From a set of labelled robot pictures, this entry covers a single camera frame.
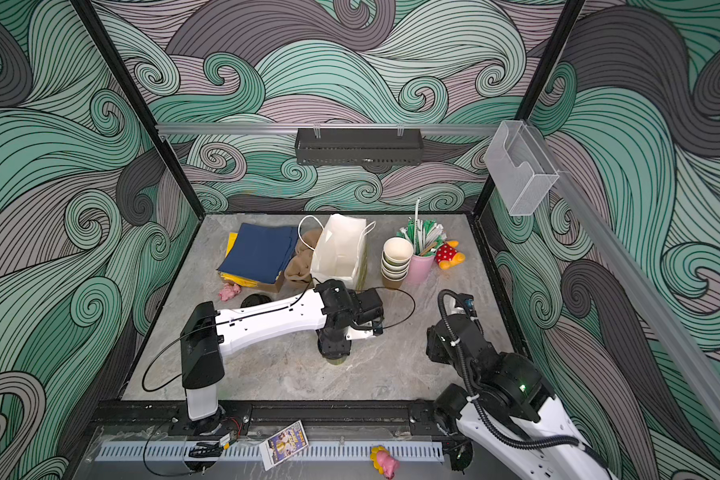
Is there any black corner frame post right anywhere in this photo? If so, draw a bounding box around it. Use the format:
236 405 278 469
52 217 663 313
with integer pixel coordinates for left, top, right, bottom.
473 1 585 217

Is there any pink straw holder cup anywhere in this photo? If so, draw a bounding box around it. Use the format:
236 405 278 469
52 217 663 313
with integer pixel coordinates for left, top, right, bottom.
405 255 435 285

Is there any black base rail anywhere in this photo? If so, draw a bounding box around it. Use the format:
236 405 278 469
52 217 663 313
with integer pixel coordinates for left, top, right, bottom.
93 399 456 438

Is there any white slotted cable duct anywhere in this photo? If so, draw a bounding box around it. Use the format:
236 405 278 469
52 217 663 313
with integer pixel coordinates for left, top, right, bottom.
95 440 445 464

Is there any pink yellow toy figure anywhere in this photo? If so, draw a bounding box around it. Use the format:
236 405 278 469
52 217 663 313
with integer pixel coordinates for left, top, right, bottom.
370 446 400 480

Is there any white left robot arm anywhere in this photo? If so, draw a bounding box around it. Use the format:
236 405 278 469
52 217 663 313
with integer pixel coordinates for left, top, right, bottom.
180 280 374 422

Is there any black corner frame post left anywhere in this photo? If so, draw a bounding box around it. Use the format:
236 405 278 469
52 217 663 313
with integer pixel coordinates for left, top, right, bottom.
70 0 205 222

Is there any clear acrylic wall holder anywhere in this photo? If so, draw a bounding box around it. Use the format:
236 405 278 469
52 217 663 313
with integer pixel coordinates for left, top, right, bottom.
484 120 559 217

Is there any black wall shelf tray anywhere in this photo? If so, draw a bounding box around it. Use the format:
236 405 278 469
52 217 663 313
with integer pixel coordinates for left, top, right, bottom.
294 129 424 166

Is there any black corner frame post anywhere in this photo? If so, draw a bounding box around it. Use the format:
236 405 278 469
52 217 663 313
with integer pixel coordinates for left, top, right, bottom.
70 0 205 222
473 1 585 217

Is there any wrapped straws bundle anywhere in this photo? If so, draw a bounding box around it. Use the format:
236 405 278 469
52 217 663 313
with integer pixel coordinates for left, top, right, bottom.
397 197 447 257

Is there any aluminium wall rail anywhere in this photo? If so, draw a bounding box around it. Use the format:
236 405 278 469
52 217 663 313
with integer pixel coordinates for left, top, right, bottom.
155 122 499 137

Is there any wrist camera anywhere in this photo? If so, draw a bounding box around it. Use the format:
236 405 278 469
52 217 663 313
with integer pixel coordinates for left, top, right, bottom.
346 289 384 340
444 293 477 319

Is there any stack of black cup lids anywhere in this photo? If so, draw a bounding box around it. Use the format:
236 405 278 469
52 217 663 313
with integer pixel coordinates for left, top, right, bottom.
240 293 272 308

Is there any brown cup sleeve pile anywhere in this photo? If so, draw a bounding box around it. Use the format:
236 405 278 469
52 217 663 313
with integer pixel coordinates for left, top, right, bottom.
284 229 321 284

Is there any navy blue napkin stack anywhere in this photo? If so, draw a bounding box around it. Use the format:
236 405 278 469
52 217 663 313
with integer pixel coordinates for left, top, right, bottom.
218 223 298 283

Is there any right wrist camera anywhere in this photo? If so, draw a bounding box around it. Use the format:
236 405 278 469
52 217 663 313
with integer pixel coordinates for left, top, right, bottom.
444 293 477 319

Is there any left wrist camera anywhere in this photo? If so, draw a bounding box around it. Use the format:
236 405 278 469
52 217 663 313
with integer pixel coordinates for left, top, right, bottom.
346 289 384 340

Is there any green paper coffee cup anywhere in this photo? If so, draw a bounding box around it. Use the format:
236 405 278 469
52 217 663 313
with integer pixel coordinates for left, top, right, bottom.
327 357 348 366

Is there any white paper takeout bag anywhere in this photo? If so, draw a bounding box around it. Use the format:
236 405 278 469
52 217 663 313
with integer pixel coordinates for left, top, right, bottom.
297 213 376 290

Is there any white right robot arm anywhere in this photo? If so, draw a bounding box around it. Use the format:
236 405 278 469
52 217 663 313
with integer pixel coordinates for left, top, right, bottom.
426 315 615 479

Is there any pink squishy toy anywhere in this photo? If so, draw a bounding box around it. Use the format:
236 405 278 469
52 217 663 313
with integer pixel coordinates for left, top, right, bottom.
219 283 242 302

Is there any stack of green paper cups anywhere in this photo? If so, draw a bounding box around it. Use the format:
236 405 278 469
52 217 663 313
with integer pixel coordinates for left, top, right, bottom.
381 237 414 289

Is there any colourful picture card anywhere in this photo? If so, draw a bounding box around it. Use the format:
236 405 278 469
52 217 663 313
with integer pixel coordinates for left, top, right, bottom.
259 420 309 471

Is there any brown cardboard napkin tray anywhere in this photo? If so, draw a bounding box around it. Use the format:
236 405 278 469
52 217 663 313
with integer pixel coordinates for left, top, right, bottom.
256 272 285 294

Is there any red yellow plush toy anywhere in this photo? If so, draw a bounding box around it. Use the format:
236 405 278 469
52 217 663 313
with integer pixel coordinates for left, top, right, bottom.
435 240 466 270

